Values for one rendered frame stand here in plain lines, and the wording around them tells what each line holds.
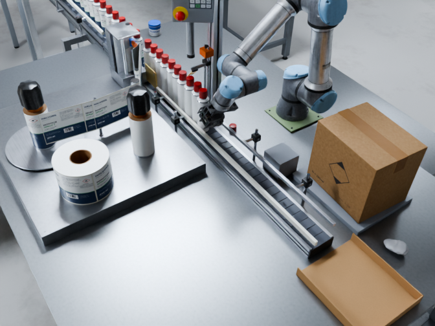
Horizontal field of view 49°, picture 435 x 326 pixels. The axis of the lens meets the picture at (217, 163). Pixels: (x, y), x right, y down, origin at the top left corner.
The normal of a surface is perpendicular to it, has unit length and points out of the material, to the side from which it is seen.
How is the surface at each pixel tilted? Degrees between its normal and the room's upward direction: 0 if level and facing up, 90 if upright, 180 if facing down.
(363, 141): 0
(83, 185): 90
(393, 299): 0
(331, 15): 81
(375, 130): 0
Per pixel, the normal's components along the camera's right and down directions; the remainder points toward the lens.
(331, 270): 0.02, -0.73
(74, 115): 0.48, 0.61
